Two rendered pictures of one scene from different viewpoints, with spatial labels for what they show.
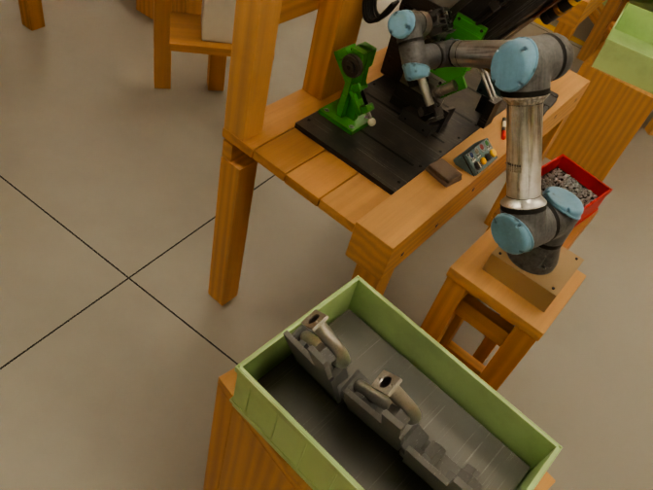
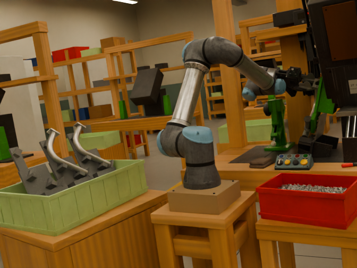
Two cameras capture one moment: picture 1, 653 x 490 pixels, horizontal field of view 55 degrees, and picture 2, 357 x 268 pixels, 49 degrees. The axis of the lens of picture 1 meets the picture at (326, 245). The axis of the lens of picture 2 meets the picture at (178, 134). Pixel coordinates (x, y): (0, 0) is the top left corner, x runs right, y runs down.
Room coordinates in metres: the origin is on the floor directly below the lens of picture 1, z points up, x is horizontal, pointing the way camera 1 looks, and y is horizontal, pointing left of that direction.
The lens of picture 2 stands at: (1.41, -2.11, 1.35)
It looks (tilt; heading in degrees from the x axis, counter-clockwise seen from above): 8 degrees down; 94
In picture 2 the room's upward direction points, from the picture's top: 8 degrees counter-clockwise
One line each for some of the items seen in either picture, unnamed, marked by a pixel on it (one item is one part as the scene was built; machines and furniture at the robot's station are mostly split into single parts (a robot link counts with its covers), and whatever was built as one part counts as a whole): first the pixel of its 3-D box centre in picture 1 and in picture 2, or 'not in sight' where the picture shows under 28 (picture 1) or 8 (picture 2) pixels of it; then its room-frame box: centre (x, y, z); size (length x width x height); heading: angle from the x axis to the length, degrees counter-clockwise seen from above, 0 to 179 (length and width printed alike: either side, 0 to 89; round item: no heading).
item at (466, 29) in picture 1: (463, 48); (326, 98); (1.98, -0.25, 1.17); 0.13 x 0.12 x 0.20; 152
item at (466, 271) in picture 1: (517, 275); (205, 206); (1.36, -0.58, 0.83); 0.32 x 0.32 x 0.04; 62
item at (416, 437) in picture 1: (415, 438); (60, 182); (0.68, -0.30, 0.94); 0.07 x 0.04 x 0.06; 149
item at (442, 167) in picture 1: (444, 171); (261, 162); (1.64, -0.30, 0.91); 0.10 x 0.08 x 0.03; 52
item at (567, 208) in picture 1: (554, 215); (197, 143); (1.37, -0.58, 1.09); 0.13 x 0.12 x 0.14; 136
